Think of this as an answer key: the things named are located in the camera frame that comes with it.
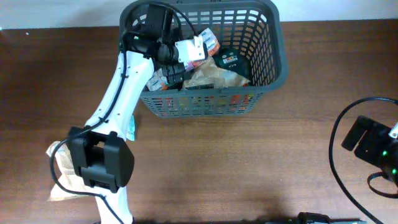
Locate grey plastic basket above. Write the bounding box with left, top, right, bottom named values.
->
left=118, top=0, right=289, bottom=119

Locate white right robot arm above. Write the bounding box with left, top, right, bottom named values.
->
left=341, top=116, right=397, bottom=184

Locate mint green wipes packet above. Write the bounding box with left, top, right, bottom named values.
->
left=126, top=115, right=136, bottom=141

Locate beige paper pouch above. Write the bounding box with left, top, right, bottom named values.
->
left=182, top=57, right=249, bottom=89
left=48, top=144, right=89, bottom=202

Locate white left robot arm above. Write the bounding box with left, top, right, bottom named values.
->
left=61, top=1, right=207, bottom=223

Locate green Nescafe coffee bag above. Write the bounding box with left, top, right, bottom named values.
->
left=213, top=48, right=251, bottom=80

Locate San Remo spaghetti packet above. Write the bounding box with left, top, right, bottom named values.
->
left=142, top=93, right=262, bottom=118

